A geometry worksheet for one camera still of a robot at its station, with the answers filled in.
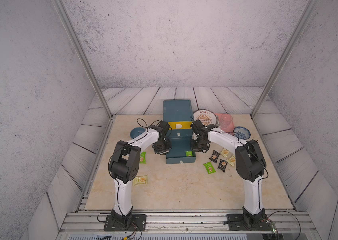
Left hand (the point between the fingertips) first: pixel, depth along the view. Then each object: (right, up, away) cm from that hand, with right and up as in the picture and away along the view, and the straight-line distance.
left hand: (171, 152), depth 94 cm
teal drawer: (+4, -1, -1) cm, 4 cm away
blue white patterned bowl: (+50, +11, +13) cm, 53 cm away
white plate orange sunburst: (+28, +24, +24) cm, 44 cm away
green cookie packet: (+23, -9, -3) cm, 25 cm away
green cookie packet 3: (+11, -1, +2) cm, 11 cm away
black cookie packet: (+28, -3, +2) cm, 28 cm away
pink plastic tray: (+42, +13, +11) cm, 45 cm away
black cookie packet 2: (+31, -7, -3) cm, 32 cm away
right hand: (+14, +2, 0) cm, 14 cm away
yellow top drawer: (+5, +17, -5) cm, 19 cm away
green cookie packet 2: (-18, -4, +2) cm, 19 cm away
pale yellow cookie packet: (-18, -14, -8) cm, 24 cm away
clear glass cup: (+40, +20, +18) cm, 48 cm away
